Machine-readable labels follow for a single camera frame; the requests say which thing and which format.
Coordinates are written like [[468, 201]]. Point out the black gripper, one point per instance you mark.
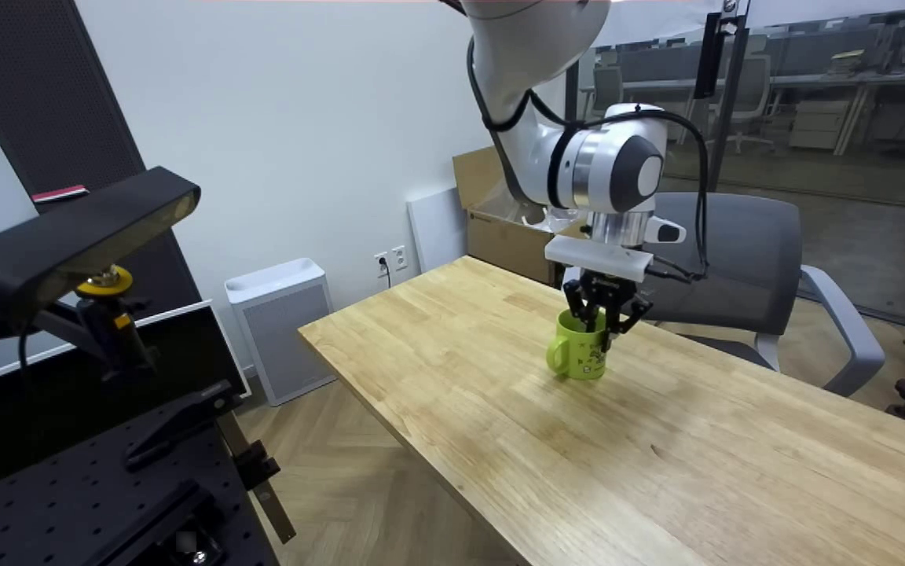
[[608, 287]]

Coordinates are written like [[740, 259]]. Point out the yellow-green mug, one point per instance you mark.
[[580, 354]]

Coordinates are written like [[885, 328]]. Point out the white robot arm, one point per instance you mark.
[[536, 51]]

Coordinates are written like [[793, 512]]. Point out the cardboard box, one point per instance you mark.
[[489, 225]]

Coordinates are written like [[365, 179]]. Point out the grey office chair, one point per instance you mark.
[[745, 262]]

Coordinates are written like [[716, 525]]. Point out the white leaning panel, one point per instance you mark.
[[435, 231]]

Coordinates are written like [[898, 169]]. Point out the background desk shelves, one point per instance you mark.
[[839, 94]]

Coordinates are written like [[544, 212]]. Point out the white air purifier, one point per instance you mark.
[[280, 331]]

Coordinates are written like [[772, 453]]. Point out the black optical breadboard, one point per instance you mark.
[[63, 504]]

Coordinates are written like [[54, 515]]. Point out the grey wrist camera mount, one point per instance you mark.
[[597, 256]]

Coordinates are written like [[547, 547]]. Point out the white wall outlet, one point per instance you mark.
[[390, 259]]

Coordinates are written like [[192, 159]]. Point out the black camera pole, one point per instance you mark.
[[716, 64]]

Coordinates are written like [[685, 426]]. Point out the black clamp bracket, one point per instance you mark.
[[252, 468]]

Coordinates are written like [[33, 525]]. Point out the yellow knob camera mount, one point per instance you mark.
[[106, 284]]

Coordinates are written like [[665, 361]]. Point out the black stereo camera bar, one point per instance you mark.
[[78, 241]]

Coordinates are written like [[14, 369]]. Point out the black slanted frame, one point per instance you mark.
[[44, 106]]

